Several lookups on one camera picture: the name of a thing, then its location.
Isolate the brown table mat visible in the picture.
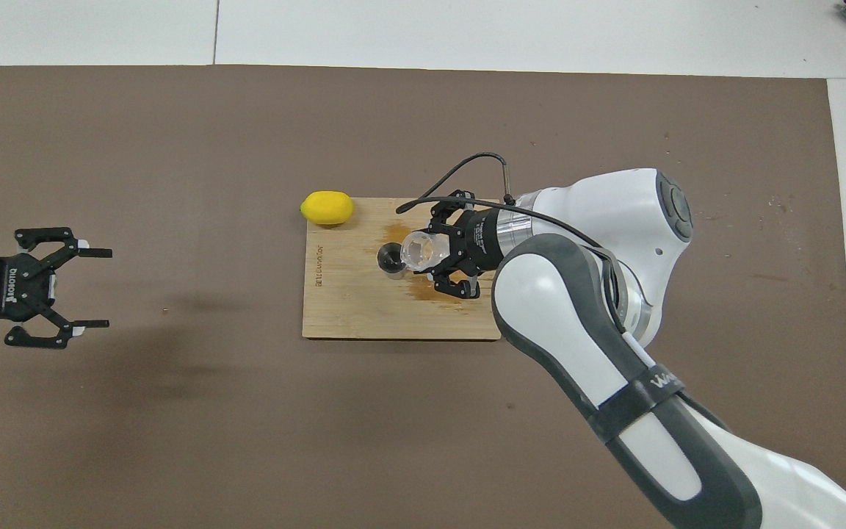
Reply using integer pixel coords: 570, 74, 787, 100
0, 65, 846, 529

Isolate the yellow lemon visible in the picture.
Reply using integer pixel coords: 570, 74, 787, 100
300, 190, 355, 226

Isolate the clear glass cup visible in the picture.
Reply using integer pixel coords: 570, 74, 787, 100
400, 230, 444, 271

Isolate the wooden cutting board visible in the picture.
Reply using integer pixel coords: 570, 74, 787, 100
302, 197, 503, 341

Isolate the steel jigger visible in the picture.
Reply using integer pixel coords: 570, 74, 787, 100
377, 242, 409, 281

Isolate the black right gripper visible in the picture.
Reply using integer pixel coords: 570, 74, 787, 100
423, 191, 503, 300

